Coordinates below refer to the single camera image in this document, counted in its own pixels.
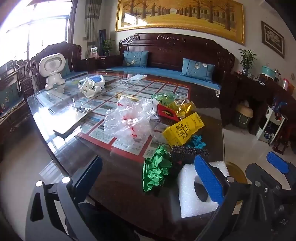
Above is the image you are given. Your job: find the clear plastic bag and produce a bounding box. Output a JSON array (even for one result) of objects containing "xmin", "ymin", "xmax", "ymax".
[{"xmin": 103, "ymin": 96, "xmax": 160, "ymax": 139}]

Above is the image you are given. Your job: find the red box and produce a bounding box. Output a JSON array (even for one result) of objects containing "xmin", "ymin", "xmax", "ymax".
[{"xmin": 157, "ymin": 104, "xmax": 182, "ymax": 122}]

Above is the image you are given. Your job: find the black sponge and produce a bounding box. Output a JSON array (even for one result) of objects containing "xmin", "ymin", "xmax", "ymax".
[{"xmin": 170, "ymin": 145, "xmax": 210, "ymax": 164}]

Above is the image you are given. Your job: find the blue seat cushion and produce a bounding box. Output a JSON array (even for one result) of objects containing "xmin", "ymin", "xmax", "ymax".
[{"xmin": 105, "ymin": 66, "xmax": 222, "ymax": 91}]

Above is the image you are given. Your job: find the white shelf unit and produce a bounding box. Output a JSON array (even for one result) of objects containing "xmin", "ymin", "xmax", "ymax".
[{"xmin": 257, "ymin": 105, "xmax": 285, "ymax": 146}]

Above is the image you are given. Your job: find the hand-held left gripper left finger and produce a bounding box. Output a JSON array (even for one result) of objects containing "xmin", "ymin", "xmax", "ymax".
[{"xmin": 25, "ymin": 155, "xmax": 103, "ymax": 241}]

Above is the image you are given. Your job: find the dark wooden side table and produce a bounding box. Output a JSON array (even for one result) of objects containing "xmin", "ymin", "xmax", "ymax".
[{"xmin": 231, "ymin": 72, "xmax": 296, "ymax": 139}]

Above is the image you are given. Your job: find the white robot toy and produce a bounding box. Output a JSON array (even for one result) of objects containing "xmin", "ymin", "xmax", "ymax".
[{"xmin": 38, "ymin": 53, "xmax": 66, "ymax": 93}]

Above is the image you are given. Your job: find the beige curtain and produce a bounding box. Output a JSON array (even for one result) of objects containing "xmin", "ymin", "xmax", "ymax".
[{"xmin": 84, "ymin": 0, "xmax": 102, "ymax": 58}]

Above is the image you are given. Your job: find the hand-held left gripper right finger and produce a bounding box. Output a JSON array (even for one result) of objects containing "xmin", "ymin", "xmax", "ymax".
[{"xmin": 194, "ymin": 155, "xmax": 263, "ymax": 241}]

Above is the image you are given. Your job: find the white plastic bag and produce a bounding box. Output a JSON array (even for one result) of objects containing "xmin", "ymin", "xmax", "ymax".
[{"xmin": 77, "ymin": 75, "xmax": 105, "ymax": 98}]

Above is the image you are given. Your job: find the teal armchair cushion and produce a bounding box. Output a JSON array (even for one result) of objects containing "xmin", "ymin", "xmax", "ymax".
[{"xmin": 0, "ymin": 82, "xmax": 20, "ymax": 109}]

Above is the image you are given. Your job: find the blue embroidered cushion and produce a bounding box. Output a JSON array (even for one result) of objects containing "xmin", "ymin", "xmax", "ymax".
[
  {"xmin": 122, "ymin": 50, "xmax": 149, "ymax": 68},
  {"xmin": 180, "ymin": 58, "xmax": 215, "ymax": 82}
]

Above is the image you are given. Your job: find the green crumpled paper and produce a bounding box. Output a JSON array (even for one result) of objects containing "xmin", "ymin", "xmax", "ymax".
[{"xmin": 142, "ymin": 146, "xmax": 173, "ymax": 192}]

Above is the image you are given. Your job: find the grey flat tray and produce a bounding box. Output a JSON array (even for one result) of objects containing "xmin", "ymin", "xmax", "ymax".
[{"xmin": 48, "ymin": 97, "xmax": 93, "ymax": 136}]

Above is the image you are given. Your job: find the dark wooden sofa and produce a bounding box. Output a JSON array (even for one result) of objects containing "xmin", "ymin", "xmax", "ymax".
[{"xmin": 99, "ymin": 33, "xmax": 236, "ymax": 98}]

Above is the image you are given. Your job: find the dark wooden armchair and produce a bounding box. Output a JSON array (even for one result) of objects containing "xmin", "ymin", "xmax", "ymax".
[
  {"xmin": 30, "ymin": 43, "xmax": 82, "ymax": 80},
  {"xmin": 0, "ymin": 59, "xmax": 37, "ymax": 144}
]

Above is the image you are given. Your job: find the green plastic wrapper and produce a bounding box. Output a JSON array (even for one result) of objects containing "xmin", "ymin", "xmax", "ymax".
[{"xmin": 151, "ymin": 92, "xmax": 177, "ymax": 106}]

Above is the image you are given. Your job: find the green bin with beige lid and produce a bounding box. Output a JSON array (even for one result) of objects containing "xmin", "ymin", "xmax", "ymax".
[{"xmin": 235, "ymin": 103, "xmax": 253, "ymax": 129}]

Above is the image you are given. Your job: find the gold framed painting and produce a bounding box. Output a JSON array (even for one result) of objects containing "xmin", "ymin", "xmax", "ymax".
[{"xmin": 115, "ymin": 0, "xmax": 245, "ymax": 45}]

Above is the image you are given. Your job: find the wooden coffee table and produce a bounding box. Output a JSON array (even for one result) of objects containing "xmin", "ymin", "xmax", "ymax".
[{"xmin": 26, "ymin": 70, "xmax": 223, "ymax": 241}]

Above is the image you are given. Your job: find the small potted plant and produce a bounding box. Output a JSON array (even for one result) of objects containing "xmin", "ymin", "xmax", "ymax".
[{"xmin": 102, "ymin": 38, "xmax": 115, "ymax": 56}]

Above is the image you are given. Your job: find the teal crumpled paper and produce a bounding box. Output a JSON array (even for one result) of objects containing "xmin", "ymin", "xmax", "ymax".
[{"xmin": 187, "ymin": 135, "xmax": 207, "ymax": 149}]

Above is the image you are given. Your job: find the yellow plastic wrapper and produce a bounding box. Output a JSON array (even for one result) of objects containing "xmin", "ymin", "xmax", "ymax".
[{"xmin": 170, "ymin": 98, "xmax": 197, "ymax": 118}]

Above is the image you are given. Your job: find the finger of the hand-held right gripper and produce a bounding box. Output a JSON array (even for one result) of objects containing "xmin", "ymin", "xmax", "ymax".
[{"xmin": 245, "ymin": 151, "xmax": 290, "ymax": 186}]

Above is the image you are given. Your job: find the teal cooking pot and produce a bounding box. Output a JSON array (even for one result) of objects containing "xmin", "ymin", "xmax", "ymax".
[{"xmin": 259, "ymin": 64, "xmax": 279, "ymax": 81}]

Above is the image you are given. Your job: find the white foam block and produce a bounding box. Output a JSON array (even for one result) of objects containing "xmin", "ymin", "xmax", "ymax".
[{"xmin": 178, "ymin": 161, "xmax": 230, "ymax": 219}]

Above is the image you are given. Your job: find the yellow carton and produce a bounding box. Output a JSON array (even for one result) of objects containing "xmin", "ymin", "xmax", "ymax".
[{"xmin": 161, "ymin": 112, "xmax": 205, "ymax": 147}]

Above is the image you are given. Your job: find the small dark framed picture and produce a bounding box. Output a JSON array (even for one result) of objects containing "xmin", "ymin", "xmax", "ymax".
[{"xmin": 261, "ymin": 21, "xmax": 285, "ymax": 59}]

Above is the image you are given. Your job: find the potted bamboo plant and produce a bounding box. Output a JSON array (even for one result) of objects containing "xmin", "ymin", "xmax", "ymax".
[{"xmin": 238, "ymin": 49, "xmax": 258, "ymax": 77}]

